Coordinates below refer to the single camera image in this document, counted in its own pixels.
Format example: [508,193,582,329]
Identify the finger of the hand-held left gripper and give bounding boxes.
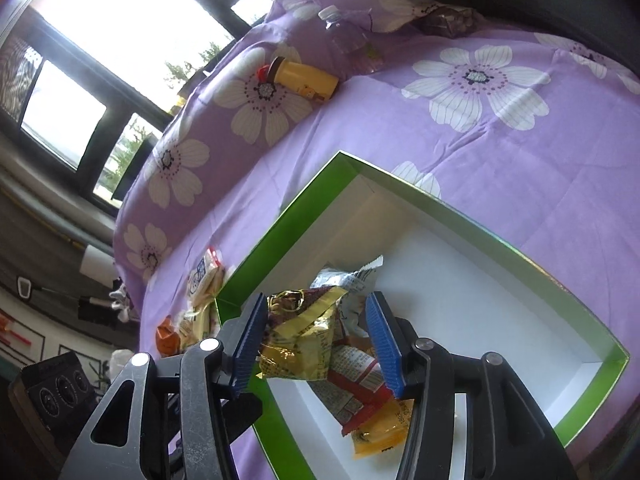
[220,390,264,456]

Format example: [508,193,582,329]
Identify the long-handled cleaning tool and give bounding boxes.
[16,276,113,326]

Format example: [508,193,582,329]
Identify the white plastic bag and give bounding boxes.
[107,347,133,381]

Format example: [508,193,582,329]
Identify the white and black socks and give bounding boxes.
[110,282,138,323]

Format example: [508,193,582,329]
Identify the yellow bottle with red cap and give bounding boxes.
[255,57,341,106]

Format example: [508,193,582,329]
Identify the white cylindrical object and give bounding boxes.
[80,245,117,281]

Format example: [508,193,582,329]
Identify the white labelled cracker packet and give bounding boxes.
[186,246,227,306]

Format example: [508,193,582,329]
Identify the purple floral bed sheet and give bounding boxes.
[140,25,640,480]

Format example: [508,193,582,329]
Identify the clear plastic water bottle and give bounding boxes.
[318,5,386,73]

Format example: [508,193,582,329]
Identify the gold yellow snack packet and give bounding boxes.
[257,287,351,383]

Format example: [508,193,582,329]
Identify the orange yellow snack packet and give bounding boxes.
[350,397,413,458]

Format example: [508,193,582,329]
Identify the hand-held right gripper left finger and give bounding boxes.
[59,292,268,480]

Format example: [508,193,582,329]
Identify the green cardboard box white inside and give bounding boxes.
[215,150,631,480]

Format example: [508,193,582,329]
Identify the dark patterned pouch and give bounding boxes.
[417,5,483,38]

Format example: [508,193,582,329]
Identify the red and white snack packet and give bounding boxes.
[327,340,416,436]

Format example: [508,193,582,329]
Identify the black framed window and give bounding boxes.
[0,0,321,211]

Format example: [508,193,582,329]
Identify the wall frame with red ornament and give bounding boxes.
[0,310,46,361]

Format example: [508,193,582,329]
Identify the white barcode snack packet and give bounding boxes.
[312,255,385,311]

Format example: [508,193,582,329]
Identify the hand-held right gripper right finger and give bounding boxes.
[365,292,576,480]

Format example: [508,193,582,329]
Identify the pale yellow snack packet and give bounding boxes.
[175,285,221,348]

